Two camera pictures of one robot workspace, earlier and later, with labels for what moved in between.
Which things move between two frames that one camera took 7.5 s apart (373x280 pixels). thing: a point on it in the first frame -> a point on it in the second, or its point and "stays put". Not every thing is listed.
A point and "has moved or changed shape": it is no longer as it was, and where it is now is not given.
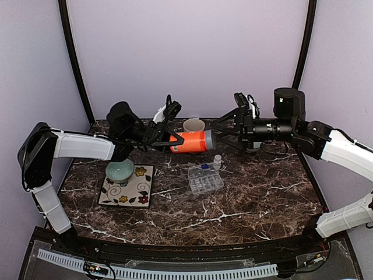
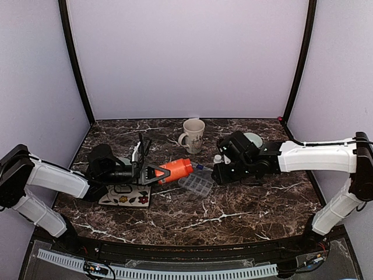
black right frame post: (311, 19) stays put
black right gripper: (245, 118) -> (222, 177)
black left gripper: (153, 132) -> (142, 173)
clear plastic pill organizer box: (204, 181) has moved or changed shape
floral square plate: (127, 184) stays put
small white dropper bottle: (217, 161) stays put
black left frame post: (70, 42) stays put
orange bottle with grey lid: (194, 142) -> (179, 169)
